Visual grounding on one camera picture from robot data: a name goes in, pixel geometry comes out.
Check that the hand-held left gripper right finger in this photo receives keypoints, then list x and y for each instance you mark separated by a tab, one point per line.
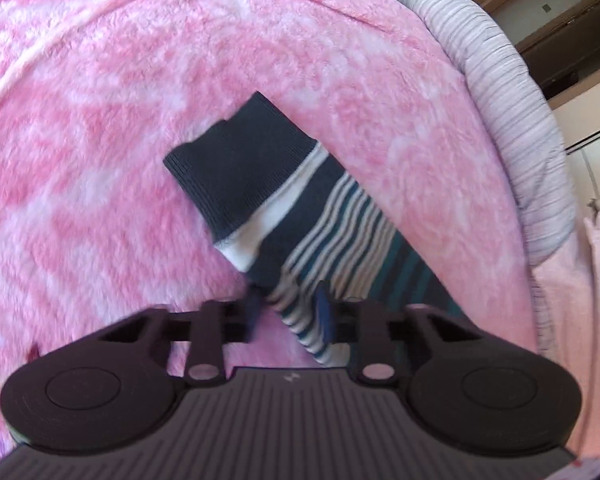
325	312

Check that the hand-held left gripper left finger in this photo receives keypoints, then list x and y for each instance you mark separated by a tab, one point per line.
254	312

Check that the navy striped knit sweater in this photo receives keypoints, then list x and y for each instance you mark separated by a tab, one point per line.
260	175

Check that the pink floral blanket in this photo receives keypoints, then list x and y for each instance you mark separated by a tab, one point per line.
105	135

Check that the pale pink pillow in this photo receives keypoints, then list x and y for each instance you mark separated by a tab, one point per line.
590	335

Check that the grey striped duvet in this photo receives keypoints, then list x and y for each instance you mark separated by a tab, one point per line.
505	100

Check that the dark wooden doorway frame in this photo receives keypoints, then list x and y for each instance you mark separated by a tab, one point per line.
580	45

